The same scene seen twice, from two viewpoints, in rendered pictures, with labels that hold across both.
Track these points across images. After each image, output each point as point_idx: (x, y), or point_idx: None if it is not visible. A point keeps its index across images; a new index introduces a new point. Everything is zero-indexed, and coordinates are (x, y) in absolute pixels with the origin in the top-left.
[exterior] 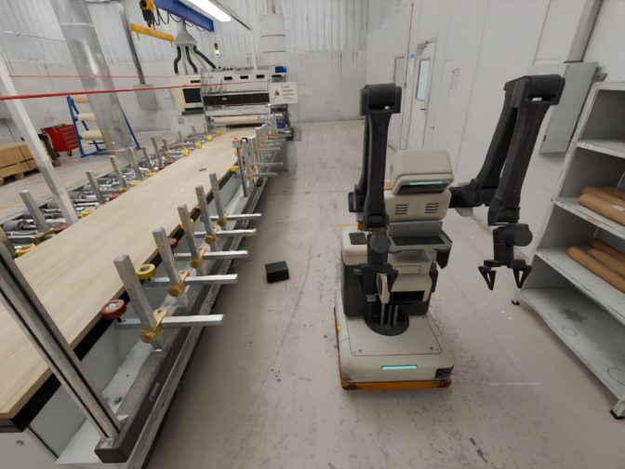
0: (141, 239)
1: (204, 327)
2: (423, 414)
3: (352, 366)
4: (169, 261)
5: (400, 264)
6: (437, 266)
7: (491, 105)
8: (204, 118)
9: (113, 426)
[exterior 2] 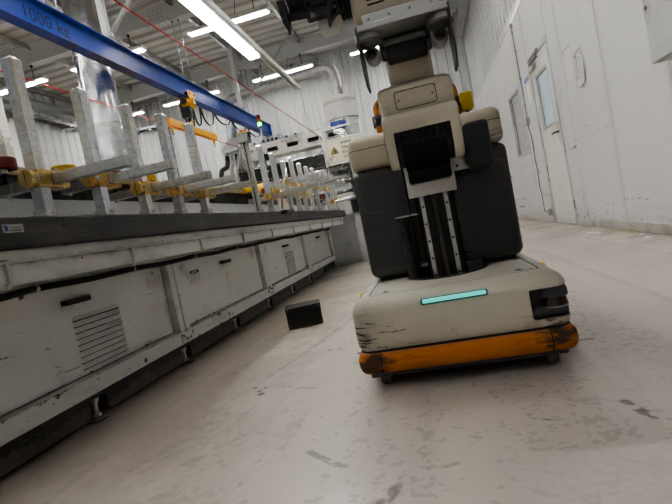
0: None
1: (168, 365)
2: (522, 390)
3: (366, 306)
4: (86, 133)
5: (400, 87)
6: (591, 276)
7: (630, 56)
8: None
9: None
